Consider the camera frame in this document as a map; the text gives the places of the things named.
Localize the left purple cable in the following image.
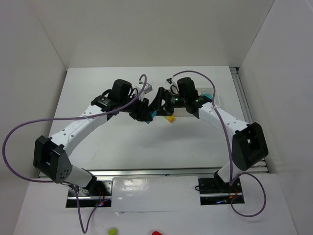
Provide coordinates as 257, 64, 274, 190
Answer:
2, 74, 147, 234

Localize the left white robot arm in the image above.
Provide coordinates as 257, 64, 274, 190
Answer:
33, 79, 152, 195

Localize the aluminium rail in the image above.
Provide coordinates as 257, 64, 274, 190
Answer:
39, 166, 221, 178
230, 68, 268, 171

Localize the lime green lego foreground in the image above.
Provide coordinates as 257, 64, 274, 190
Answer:
108, 228, 118, 235

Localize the aluminium rail front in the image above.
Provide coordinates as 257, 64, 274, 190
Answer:
39, 166, 221, 178

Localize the aluminium rail right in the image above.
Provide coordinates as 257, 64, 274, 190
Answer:
230, 68, 268, 171

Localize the teal rounded lego piece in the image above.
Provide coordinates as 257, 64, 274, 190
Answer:
202, 94, 212, 99

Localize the white divided container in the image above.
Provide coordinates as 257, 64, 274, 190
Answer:
173, 87, 221, 118

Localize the teal rectangular lego brick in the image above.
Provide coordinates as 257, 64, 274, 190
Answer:
145, 111, 157, 124

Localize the yellow green lego stack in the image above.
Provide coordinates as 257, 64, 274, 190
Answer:
165, 115, 175, 123

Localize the red object foreground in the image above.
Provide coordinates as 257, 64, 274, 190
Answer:
151, 230, 163, 235

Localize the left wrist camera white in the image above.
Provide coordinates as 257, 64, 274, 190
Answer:
135, 83, 153, 94

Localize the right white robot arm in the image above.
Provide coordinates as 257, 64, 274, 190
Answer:
149, 77, 268, 187

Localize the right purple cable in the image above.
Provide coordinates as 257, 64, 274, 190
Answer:
171, 70, 267, 217

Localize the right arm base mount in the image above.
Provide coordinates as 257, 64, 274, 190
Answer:
195, 178, 245, 206

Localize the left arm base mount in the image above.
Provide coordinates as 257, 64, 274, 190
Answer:
66, 178, 113, 208

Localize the purple cable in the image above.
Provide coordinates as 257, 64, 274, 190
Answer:
171, 70, 267, 217
2, 74, 147, 234

